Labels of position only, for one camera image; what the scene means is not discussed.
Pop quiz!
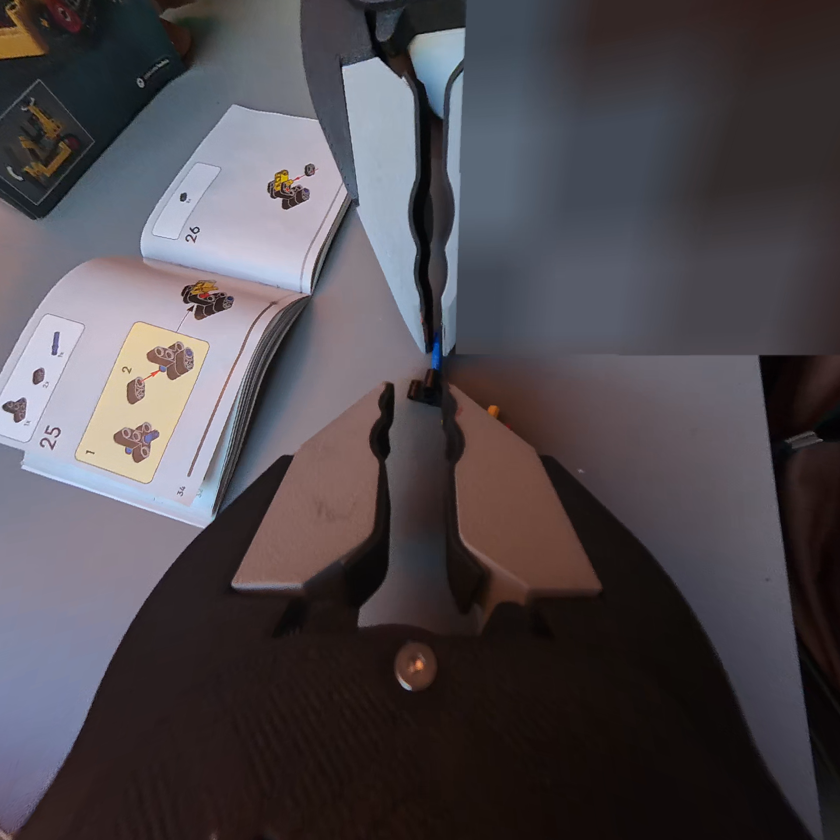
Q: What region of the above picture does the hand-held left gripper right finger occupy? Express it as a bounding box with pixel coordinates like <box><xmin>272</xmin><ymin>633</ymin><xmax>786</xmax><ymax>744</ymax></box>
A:
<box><xmin>440</xmin><ymin>383</ymin><xmax>604</xmax><ymax>615</ymax></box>

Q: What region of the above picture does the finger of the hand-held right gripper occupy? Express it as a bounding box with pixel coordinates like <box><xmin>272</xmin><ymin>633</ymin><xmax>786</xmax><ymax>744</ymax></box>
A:
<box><xmin>340</xmin><ymin>29</ymin><xmax>438</xmax><ymax>356</ymax></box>
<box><xmin>441</xmin><ymin>58</ymin><xmax>464</xmax><ymax>356</ymax></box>

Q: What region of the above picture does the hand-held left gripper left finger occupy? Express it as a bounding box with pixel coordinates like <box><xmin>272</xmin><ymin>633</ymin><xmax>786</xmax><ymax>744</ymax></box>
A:
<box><xmin>230</xmin><ymin>381</ymin><xmax>396</xmax><ymax>613</ymax></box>

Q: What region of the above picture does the open lego instruction booklet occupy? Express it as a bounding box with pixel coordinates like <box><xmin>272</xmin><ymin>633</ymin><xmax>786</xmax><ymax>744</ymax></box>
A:
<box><xmin>0</xmin><ymin>104</ymin><xmax>354</xmax><ymax>530</ymax></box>

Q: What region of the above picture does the dark lego set box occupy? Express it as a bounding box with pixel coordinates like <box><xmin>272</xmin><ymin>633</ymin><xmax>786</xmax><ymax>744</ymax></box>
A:
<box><xmin>0</xmin><ymin>0</ymin><xmax>195</xmax><ymax>221</ymax></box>

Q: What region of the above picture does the brown wooden object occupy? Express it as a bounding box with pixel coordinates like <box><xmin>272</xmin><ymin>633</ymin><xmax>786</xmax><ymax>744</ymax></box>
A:
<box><xmin>157</xmin><ymin>0</ymin><xmax>195</xmax><ymax>58</ymax></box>

